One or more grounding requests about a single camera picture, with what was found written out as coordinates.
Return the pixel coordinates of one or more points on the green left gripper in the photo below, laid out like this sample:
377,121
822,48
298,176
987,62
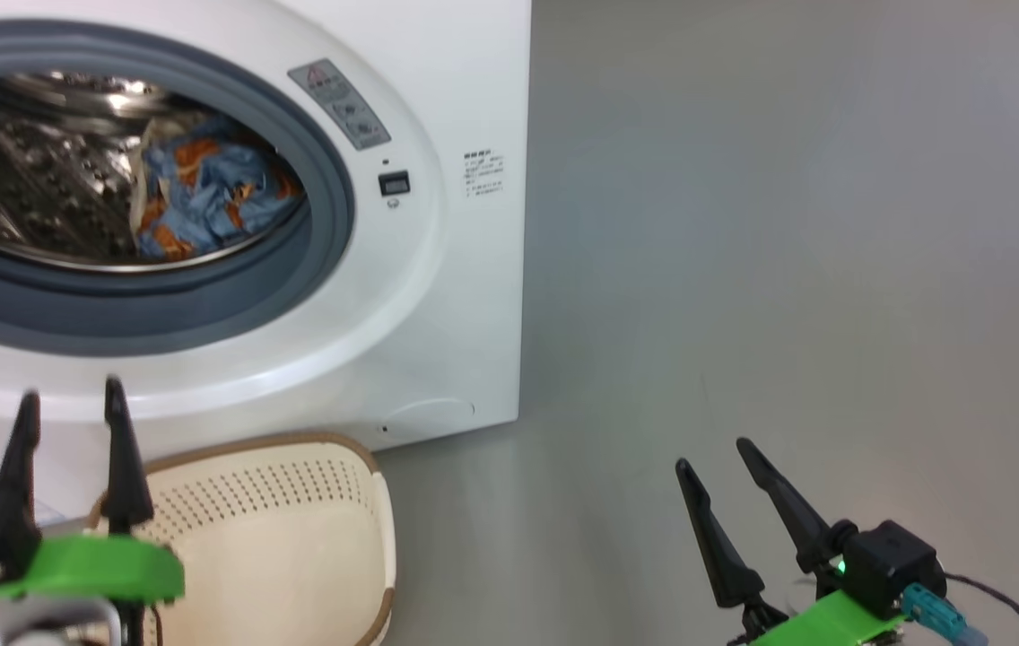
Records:
97,567

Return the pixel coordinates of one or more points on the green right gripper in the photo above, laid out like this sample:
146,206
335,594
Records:
832,625

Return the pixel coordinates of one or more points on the cream garment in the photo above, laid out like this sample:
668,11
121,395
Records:
146,179

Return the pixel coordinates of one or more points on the blue cartoon print garment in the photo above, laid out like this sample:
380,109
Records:
213,193

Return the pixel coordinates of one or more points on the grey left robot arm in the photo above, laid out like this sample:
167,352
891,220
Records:
52,628

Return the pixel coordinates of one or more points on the white front-load washing machine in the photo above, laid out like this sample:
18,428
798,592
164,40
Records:
438,296

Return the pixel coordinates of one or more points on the cream perforated laundry basket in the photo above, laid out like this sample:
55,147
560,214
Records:
276,556

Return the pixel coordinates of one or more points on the round white filter cover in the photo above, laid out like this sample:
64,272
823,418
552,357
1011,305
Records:
431,420

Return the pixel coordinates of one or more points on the small printed text sticker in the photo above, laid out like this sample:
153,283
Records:
483,174

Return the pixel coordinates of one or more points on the grey warning sticker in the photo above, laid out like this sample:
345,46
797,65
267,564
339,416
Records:
339,106

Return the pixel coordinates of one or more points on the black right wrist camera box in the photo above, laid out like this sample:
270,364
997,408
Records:
891,565

